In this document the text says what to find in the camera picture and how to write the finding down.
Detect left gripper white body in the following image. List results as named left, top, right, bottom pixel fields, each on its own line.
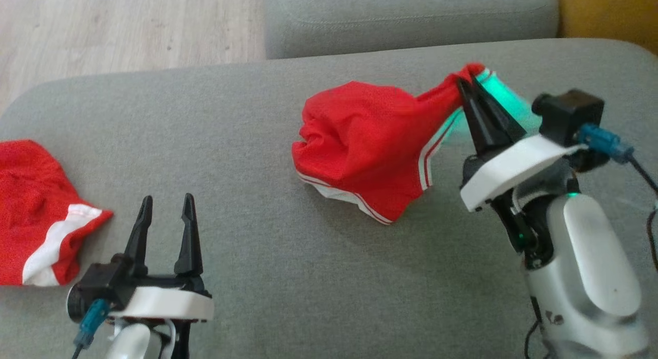
left=107, top=271, right=215, bottom=325

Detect blue plug camera cable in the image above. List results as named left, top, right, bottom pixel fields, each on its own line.
left=577, top=123, right=658, bottom=273
left=72, top=298, right=111, bottom=359

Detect grey fabric sofa seat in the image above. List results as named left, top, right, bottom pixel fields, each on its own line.
left=0, top=39, right=658, bottom=359

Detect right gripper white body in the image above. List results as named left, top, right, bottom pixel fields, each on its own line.
left=460, top=134, right=581, bottom=212

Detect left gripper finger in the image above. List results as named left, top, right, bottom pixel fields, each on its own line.
left=173, top=193, right=204, bottom=277
left=123, top=195, right=154, bottom=277

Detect red jersey with white trim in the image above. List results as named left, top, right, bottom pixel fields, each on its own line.
left=291, top=63, right=495, bottom=225

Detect red shorts with white stripe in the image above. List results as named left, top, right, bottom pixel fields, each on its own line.
left=0, top=139, right=114, bottom=287

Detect left blue plug camera cable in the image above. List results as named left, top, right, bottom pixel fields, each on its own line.
left=72, top=298, right=111, bottom=359

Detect yellow object beside sofa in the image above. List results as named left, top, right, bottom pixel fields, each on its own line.
left=557, top=0, right=658, bottom=55

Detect grey sofa back cushion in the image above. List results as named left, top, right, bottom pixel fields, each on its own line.
left=263, top=0, right=561, bottom=60

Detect right blue plug camera cable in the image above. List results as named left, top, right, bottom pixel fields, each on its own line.
left=577, top=123, right=658, bottom=273

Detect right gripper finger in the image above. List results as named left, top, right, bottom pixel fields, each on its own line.
left=471, top=80, right=527, bottom=147
left=456, top=77, right=495, bottom=156

